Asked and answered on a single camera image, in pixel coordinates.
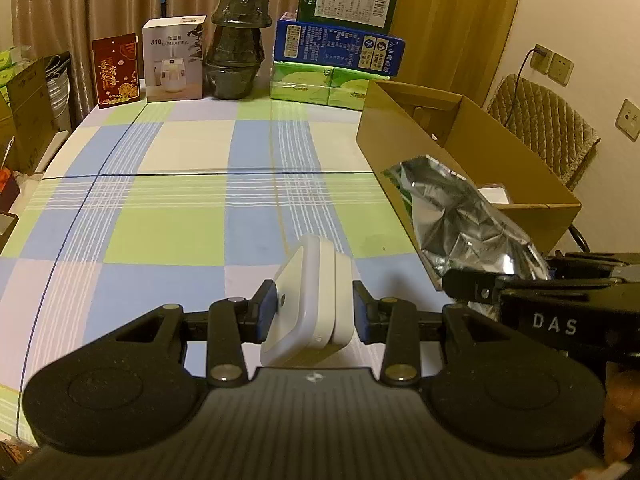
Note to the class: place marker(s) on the white charger plug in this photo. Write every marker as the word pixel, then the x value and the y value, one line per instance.
pixel 305 300

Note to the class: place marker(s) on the shiny beige curtain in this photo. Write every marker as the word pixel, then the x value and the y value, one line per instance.
pixel 100 0

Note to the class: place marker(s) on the dark green stacked pots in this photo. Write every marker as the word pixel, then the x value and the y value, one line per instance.
pixel 235 55

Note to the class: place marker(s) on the checked cloth desktop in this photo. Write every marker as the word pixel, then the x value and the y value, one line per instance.
pixel 175 200

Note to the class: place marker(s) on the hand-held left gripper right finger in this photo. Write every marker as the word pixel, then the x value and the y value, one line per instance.
pixel 361 312

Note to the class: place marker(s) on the chair with quilted cover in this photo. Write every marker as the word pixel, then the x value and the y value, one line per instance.
pixel 545 120

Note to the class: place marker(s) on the brown cardboard box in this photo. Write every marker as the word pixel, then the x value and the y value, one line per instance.
pixel 505 150

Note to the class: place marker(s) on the silver foil bag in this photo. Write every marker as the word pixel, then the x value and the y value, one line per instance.
pixel 465 220

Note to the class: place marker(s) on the pile of light green packs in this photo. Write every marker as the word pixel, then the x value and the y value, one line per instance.
pixel 12 65

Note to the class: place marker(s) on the blue carton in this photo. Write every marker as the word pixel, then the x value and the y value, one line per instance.
pixel 325 45

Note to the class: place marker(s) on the stack of metal bowls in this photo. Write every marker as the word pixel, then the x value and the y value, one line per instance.
pixel 60 90

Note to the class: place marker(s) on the light green tissue pack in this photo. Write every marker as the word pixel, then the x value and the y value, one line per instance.
pixel 300 85
pixel 352 91

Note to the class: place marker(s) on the person's right hand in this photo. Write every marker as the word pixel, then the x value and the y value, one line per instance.
pixel 622 410

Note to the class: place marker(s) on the golden curtain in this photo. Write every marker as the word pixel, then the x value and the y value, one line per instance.
pixel 450 20

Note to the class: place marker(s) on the beige wall socket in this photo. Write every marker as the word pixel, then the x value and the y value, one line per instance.
pixel 541 61
pixel 561 69

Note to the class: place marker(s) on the beige wall plate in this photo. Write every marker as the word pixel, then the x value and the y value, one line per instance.
pixel 629 120

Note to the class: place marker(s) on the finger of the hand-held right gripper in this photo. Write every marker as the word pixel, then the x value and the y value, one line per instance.
pixel 470 287
pixel 600 265

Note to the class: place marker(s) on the brown storage carton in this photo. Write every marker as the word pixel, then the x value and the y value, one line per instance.
pixel 30 110

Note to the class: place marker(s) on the dark green carton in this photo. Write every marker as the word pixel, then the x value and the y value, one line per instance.
pixel 350 0

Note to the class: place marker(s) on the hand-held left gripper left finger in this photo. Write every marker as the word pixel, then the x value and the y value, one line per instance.
pixel 266 312

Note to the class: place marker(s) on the clear plastic box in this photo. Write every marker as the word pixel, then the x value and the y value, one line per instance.
pixel 495 196

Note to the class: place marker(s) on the red gold printed packet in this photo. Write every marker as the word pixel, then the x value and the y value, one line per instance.
pixel 115 72

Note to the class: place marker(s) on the white humidifier carton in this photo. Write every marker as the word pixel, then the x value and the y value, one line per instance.
pixel 170 60

